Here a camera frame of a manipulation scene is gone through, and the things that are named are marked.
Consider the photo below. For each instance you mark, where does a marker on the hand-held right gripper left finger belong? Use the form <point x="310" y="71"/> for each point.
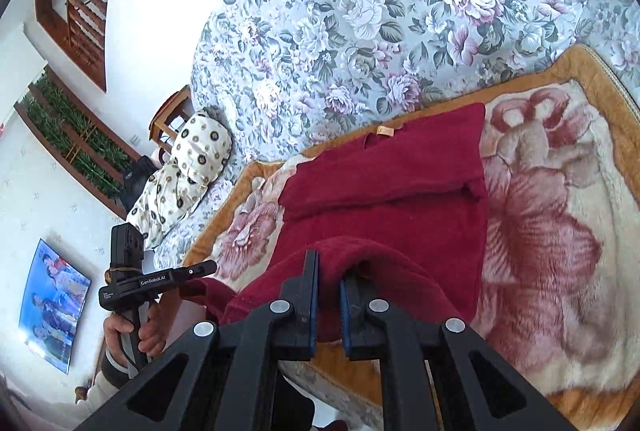
<point x="311" y="306"/>

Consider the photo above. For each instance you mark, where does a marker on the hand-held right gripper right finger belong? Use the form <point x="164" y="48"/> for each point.
<point x="346" y="316"/>

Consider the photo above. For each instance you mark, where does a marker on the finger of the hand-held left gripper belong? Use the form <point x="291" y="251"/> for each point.
<point x="197" y="269"/>

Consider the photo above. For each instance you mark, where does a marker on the red knit sweater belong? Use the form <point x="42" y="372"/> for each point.
<point x="400" y="191"/>

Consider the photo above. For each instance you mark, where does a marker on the person's left forearm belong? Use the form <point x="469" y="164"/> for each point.
<point x="107" y="381"/>

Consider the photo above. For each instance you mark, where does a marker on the person's left hand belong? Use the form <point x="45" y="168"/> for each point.
<point x="152" y="331"/>

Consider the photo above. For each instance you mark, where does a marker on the dark bag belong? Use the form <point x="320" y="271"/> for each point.
<point x="140" y="181"/>

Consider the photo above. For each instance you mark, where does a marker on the cream medallion print pillow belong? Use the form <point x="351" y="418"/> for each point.
<point x="195" y="146"/>

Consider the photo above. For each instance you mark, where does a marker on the green plant shelf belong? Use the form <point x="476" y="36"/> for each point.
<point x="75" y="131"/>

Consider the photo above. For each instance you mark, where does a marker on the wooden chair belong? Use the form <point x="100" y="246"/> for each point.
<point x="167" y="111"/>

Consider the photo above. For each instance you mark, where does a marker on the plush flower print blanket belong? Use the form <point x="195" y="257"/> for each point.
<point x="550" y="236"/>

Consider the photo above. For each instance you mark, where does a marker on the floral quilt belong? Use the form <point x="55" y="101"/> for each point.
<point x="375" y="11"/>

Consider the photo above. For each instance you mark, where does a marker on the wall poster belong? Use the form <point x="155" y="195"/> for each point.
<point x="50" y="306"/>

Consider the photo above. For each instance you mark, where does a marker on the wooden lattice frame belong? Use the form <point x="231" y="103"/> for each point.
<point x="85" y="11"/>

